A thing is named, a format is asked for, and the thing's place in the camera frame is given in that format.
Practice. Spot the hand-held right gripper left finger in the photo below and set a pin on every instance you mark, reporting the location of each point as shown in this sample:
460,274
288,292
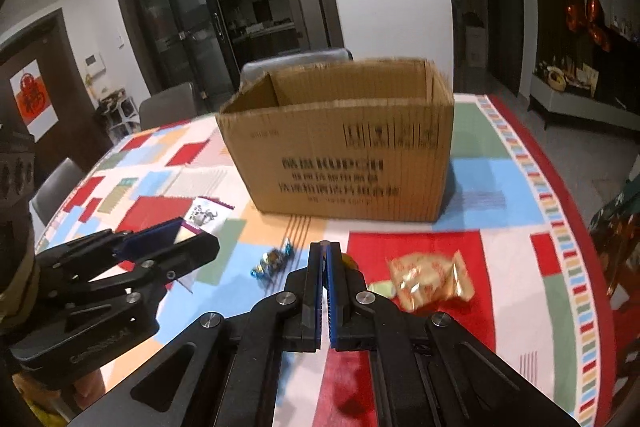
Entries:
315,292

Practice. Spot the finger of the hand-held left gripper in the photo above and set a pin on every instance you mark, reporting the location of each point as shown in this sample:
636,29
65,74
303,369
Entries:
150,239
190,252

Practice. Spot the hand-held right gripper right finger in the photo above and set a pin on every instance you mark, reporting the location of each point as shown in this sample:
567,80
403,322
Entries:
342,302

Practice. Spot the white cartoon print snack packet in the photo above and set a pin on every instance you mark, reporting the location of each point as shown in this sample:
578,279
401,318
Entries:
206,213

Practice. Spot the blue silver candy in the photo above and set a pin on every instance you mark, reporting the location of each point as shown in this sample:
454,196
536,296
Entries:
272,263

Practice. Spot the large golden snack packet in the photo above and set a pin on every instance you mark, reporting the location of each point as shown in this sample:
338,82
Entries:
431,282

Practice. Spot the brown cardboard box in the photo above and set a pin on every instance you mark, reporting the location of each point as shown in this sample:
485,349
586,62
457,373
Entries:
345,147

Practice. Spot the person's left hand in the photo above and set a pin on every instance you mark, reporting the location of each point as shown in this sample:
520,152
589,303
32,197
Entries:
91,388

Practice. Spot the grey chair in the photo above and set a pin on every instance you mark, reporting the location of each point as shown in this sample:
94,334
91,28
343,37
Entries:
300,64
167,106
56,191

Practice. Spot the white shoe rack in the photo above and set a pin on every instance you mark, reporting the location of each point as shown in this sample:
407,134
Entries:
117,114

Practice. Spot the colourful patchwork tablecloth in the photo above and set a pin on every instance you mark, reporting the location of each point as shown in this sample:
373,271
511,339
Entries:
500,217

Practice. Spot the dark wooden door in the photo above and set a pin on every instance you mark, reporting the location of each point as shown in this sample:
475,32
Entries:
65,82

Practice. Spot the white intercom panel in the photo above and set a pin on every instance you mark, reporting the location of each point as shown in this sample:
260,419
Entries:
94,61

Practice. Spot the dark sliding glass door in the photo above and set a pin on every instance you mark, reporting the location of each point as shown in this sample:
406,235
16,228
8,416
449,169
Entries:
225,7

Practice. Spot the red wooden chair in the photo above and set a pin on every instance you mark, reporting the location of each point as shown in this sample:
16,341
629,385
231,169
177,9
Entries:
620,242

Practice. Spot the white box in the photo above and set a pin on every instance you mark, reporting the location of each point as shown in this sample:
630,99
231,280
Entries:
476,47

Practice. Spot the white low cabinet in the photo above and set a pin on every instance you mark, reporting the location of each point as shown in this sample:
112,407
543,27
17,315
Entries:
580,104

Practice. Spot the dark interior door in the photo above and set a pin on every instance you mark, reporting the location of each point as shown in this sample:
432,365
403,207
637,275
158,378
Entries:
500,7

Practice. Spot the red foil balloons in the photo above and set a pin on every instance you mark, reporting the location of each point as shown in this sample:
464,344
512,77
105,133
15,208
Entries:
592,22

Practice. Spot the red white wall poster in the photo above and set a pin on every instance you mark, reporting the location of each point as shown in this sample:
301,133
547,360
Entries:
31,99

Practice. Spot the white light switch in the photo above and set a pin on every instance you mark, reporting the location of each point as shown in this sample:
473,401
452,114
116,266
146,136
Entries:
120,41

